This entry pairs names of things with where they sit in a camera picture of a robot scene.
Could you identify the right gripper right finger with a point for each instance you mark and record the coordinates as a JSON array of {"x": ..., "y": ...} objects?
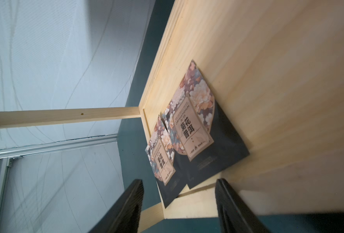
[{"x": 233, "y": 213}]

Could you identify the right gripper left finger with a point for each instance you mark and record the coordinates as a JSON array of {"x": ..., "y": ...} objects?
[{"x": 124, "y": 216}]

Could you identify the floral tea bag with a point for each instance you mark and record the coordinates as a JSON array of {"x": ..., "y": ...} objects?
[
  {"x": 168, "y": 173},
  {"x": 203, "y": 138}
]

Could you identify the wooden two-tier shelf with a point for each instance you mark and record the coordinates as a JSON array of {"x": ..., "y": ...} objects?
[{"x": 262, "y": 102}]

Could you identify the green table mat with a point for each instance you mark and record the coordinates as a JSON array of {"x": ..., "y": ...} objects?
[{"x": 137, "y": 131}]

